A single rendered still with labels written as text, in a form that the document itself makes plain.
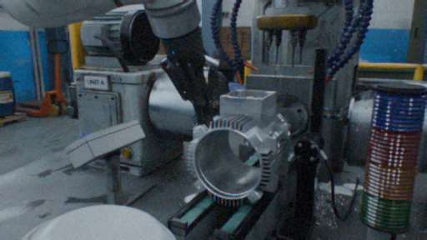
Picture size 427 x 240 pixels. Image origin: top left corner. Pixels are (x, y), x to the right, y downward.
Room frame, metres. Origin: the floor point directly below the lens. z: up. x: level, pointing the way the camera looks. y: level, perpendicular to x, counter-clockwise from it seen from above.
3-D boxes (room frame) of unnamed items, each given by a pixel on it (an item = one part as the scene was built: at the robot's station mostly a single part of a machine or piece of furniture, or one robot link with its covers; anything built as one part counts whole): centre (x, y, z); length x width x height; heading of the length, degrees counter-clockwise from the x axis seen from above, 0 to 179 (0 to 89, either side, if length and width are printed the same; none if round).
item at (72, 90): (1.29, 0.49, 1.07); 0.08 x 0.07 x 0.20; 154
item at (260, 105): (0.82, -0.09, 1.11); 0.12 x 0.11 x 0.07; 155
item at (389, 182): (0.44, -0.24, 1.10); 0.06 x 0.06 x 0.04
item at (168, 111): (1.21, 0.11, 1.04); 0.37 x 0.25 x 0.25; 64
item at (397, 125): (0.44, -0.24, 1.19); 0.06 x 0.06 x 0.04
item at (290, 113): (1.14, -0.25, 1.02); 0.15 x 0.02 x 0.15; 64
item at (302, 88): (1.20, -0.28, 0.97); 0.30 x 0.11 x 0.34; 64
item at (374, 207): (0.44, -0.24, 1.05); 0.06 x 0.06 x 0.04
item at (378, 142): (0.44, -0.24, 1.14); 0.06 x 0.06 x 0.04
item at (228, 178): (0.78, -0.08, 1.02); 0.20 x 0.19 x 0.19; 155
